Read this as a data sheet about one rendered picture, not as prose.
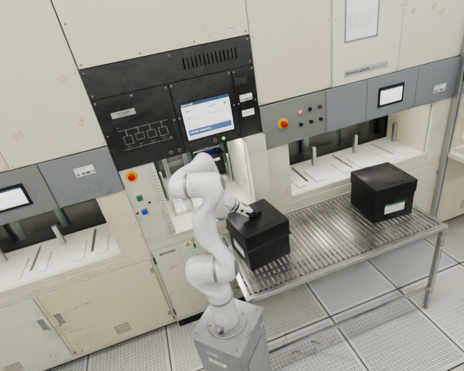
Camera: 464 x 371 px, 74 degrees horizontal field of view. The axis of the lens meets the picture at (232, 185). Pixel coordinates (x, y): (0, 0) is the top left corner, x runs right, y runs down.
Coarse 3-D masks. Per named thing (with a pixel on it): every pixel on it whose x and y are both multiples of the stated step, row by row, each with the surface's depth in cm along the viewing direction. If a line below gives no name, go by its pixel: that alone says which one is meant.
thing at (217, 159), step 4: (204, 148) 248; (208, 148) 250; (212, 148) 250; (220, 148) 252; (196, 152) 248; (220, 152) 244; (212, 156) 243; (216, 156) 244; (220, 156) 246; (216, 160) 246; (220, 160) 247; (216, 164) 247; (220, 164) 249; (224, 164) 250; (220, 168) 250; (224, 168) 251; (220, 172) 252
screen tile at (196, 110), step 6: (192, 108) 170; (198, 108) 171; (204, 108) 172; (186, 114) 171; (192, 114) 172; (204, 114) 174; (192, 120) 173; (198, 120) 174; (204, 120) 175; (192, 126) 175
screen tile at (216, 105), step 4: (224, 100) 173; (208, 104) 172; (212, 104) 172; (216, 104) 173; (220, 104) 174; (208, 108) 173; (212, 108) 174; (216, 108) 174; (220, 108) 175; (224, 108) 176; (228, 108) 176; (208, 112) 174; (224, 112) 176; (228, 112) 177; (212, 116) 176; (216, 116) 176; (220, 116) 177; (224, 116) 178; (228, 116) 178; (212, 120) 176; (216, 120) 177
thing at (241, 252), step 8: (232, 240) 193; (280, 240) 177; (288, 240) 180; (240, 248) 182; (264, 248) 175; (272, 248) 177; (280, 248) 180; (288, 248) 183; (240, 256) 189; (248, 256) 173; (256, 256) 174; (264, 256) 177; (272, 256) 180; (280, 256) 183; (248, 264) 179; (256, 264) 177; (264, 264) 180
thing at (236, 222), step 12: (252, 204) 193; (264, 204) 190; (228, 216) 185; (240, 216) 183; (264, 216) 179; (276, 216) 177; (228, 228) 189; (240, 228) 173; (252, 228) 171; (264, 228) 170; (276, 228) 172; (288, 228) 176; (240, 240) 174; (252, 240) 167; (264, 240) 171; (276, 240) 175
